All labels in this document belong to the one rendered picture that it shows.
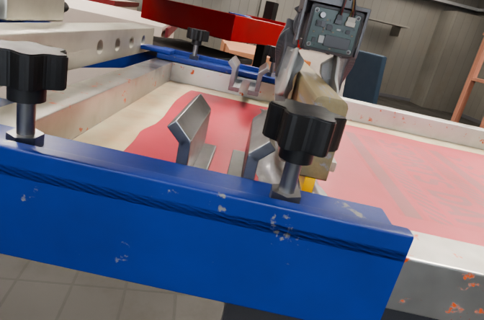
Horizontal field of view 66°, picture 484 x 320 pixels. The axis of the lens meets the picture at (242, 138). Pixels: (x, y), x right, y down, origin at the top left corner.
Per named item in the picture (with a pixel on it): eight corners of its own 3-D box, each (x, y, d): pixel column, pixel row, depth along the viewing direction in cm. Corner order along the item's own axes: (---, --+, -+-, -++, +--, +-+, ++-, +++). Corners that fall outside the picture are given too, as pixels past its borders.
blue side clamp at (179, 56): (295, 109, 80) (304, 77, 78) (297, 114, 75) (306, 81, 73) (159, 79, 80) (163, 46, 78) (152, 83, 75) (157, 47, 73)
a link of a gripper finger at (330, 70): (317, 135, 45) (325, 58, 42) (311, 122, 51) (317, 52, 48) (343, 137, 45) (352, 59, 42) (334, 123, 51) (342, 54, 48)
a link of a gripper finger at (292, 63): (260, 118, 45) (291, 45, 42) (261, 107, 51) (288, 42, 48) (283, 128, 45) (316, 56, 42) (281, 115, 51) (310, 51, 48)
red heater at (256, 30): (225, 33, 202) (230, 11, 199) (300, 52, 181) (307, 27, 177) (140, 21, 152) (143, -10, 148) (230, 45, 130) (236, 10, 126)
